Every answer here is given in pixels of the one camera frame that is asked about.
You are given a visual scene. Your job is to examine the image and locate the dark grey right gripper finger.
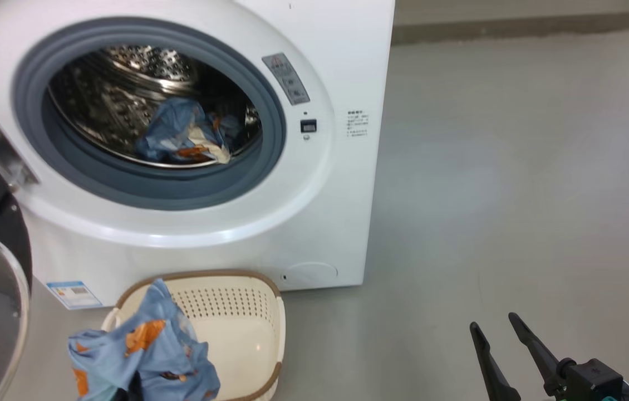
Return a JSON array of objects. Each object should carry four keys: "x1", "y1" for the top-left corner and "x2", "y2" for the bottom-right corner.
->
[
  {"x1": 469, "y1": 322, "x2": 522, "y2": 401},
  {"x1": 508, "y1": 313, "x2": 577, "y2": 397}
]

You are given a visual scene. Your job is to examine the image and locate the cream white cloth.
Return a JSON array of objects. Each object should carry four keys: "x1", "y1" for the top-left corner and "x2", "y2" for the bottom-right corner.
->
[{"x1": 186, "y1": 124, "x2": 233, "y2": 164}]

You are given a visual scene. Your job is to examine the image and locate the white washing machine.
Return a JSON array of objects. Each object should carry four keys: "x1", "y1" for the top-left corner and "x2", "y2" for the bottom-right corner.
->
[{"x1": 0, "y1": 0, "x2": 396, "y2": 310}]

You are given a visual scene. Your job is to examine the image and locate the cream perforated laundry basket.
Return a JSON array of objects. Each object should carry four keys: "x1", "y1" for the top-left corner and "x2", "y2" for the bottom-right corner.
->
[{"x1": 100, "y1": 270, "x2": 287, "y2": 401}]

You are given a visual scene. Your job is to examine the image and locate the grey rubber door gasket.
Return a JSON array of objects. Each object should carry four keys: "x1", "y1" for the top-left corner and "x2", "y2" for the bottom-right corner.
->
[{"x1": 12, "y1": 17, "x2": 287, "y2": 211}]

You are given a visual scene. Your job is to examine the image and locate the steel washing machine drum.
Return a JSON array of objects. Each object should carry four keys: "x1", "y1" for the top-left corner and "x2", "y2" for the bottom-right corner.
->
[{"x1": 47, "y1": 45, "x2": 263, "y2": 168}]

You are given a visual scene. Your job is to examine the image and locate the round white filter cover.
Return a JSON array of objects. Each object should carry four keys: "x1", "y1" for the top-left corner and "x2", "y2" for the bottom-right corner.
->
[{"x1": 281, "y1": 262, "x2": 339, "y2": 290}]

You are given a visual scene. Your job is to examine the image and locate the small printed text sticker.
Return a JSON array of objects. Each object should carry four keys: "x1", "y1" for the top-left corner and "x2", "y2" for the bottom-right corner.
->
[{"x1": 346, "y1": 110, "x2": 370, "y2": 138}]

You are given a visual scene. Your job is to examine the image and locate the grey warning label sticker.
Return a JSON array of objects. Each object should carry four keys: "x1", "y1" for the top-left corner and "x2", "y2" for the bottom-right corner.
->
[{"x1": 262, "y1": 53, "x2": 311, "y2": 106}]

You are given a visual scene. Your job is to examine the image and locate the blue energy label sticker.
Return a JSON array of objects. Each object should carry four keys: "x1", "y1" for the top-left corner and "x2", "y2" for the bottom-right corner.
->
[{"x1": 46, "y1": 280, "x2": 103, "y2": 310}]

